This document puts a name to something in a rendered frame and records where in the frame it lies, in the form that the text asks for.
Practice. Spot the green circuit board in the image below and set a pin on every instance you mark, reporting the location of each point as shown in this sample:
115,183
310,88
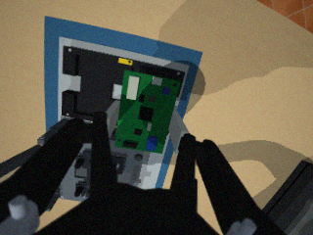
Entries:
146,106

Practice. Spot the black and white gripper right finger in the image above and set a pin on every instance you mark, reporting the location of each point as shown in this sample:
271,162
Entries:
236,211

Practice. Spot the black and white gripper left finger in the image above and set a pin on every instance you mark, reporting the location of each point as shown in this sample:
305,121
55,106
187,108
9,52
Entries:
25,195

